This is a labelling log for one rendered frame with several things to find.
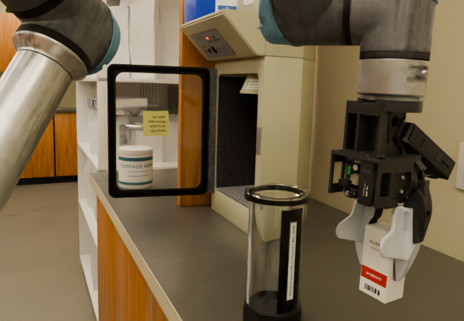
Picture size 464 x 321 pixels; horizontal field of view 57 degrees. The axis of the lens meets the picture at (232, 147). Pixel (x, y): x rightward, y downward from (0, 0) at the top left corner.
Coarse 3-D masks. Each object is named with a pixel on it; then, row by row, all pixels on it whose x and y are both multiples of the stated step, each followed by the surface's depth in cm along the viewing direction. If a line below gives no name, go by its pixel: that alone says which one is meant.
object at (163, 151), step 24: (120, 96) 125; (144, 96) 126; (168, 96) 128; (192, 96) 130; (120, 120) 126; (144, 120) 127; (168, 120) 129; (192, 120) 131; (144, 144) 128; (168, 144) 130; (192, 144) 132; (120, 168) 128; (144, 168) 129; (168, 168) 131; (192, 168) 133
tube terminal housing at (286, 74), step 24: (240, 0) 114; (288, 48) 106; (312, 48) 119; (240, 72) 116; (264, 72) 104; (288, 72) 107; (312, 72) 122; (264, 96) 105; (288, 96) 107; (312, 96) 125; (216, 120) 132; (264, 120) 106; (288, 120) 108; (312, 120) 128; (216, 144) 133; (264, 144) 107; (288, 144) 110; (264, 168) 108; (288, 168) 111; (216, 192) 134; (240, 216) 119
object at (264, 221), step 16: (256, 192) 73; (272, 192) 74; (288, 192) 74; (304, 192) 70; (256, 208) 68; (272, 208) 66; (288, 208) 66; (256, 224) 68; (272, 224) 66; (256, 240) 68; (272, 240) 67; (256, 256) 68; (272, 256) 67; (256, 272) 69; (272, 272) 67; (256, 288) 69; (272, 288) 68; (256, 304) 69; (272, 304) 68
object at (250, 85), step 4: (248, 76) 119; (252, 76) 117; (256, 76) 115; (248, 80) 117; (252, 80) 116; (256, 80) 115; (244, 84) 118; (248, 84) 117; (252, 84) 115; (256, 84) 114; (244, 88) 117; (248, 88) 116; (252, 88) 115; (256, 88) 114; (240, 92) 119; (244, 92) 117; (248, 92) 115; (252, 92) 114; (256, 92) 114
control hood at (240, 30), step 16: (208, 16) 105; (224, 16) 98; (240, 16) 99; (256, 16) 101; (192, 32) 121; (224, 32) 105; (240, 32) 100; (256, 32) 101; (240, 48) 106; (256, 48) 102
